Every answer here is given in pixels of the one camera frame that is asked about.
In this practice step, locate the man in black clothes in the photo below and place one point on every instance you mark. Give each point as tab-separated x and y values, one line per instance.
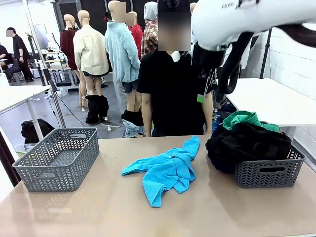
21	49

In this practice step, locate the black trousers at mannequin feet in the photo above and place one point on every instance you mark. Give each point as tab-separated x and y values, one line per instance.
96	108

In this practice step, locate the person's right forearm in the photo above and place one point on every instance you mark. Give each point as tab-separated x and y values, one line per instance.
146	116

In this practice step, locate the light blue terry garment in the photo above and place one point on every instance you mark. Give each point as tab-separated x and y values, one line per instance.
168	170

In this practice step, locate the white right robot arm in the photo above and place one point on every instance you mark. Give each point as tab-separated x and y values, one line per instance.
234	22

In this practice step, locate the white table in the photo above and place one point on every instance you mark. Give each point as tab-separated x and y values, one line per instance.
271	101
17	96

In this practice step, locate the person in black t-shirt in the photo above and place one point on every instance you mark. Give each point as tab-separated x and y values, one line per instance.
170	98

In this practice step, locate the green button-up top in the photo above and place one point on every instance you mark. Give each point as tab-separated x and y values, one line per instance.
240	117

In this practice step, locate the mannequin in light-blue fleece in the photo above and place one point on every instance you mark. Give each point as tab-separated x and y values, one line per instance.
121	54

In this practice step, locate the clear storage bin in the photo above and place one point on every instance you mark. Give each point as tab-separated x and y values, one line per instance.
22	150

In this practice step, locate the silver metal pole stand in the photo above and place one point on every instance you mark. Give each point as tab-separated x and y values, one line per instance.
58	106

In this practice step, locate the person's left forearm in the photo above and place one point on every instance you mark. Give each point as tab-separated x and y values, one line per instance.
209	116

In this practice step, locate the mannequin in red top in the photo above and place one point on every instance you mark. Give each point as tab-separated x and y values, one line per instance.
137	34

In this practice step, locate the green elastic-waist shorts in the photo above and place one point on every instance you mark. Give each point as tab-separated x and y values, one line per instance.
271	128

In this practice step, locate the black tripod stand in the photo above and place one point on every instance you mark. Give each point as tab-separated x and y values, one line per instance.
265	59

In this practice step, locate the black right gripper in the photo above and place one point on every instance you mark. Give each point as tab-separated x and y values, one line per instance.
207	60

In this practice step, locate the black bag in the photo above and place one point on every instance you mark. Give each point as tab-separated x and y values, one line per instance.
34	130

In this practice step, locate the mannequin in plaid hoodie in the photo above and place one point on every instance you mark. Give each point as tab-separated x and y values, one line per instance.
150	37

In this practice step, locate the seated person in black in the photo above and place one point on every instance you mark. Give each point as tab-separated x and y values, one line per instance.
3	53

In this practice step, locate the crumpled blue fabric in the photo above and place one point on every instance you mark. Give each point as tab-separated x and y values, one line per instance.
216	126

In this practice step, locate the black garment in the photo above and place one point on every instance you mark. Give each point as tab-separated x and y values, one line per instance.
247	145

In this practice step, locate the dark shorts and jeans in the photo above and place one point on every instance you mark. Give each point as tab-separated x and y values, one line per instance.
133	123

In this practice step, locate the mannequin in cream jacket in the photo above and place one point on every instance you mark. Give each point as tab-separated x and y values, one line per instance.
90	51

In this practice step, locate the mannequin in maroon top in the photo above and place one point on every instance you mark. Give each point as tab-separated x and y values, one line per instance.
67	44

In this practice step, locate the grey plastic woven-pattern basket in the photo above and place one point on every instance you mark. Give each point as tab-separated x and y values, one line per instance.
266	180
56	182

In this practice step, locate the background equipment bench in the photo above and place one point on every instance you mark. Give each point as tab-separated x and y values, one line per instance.
61	81

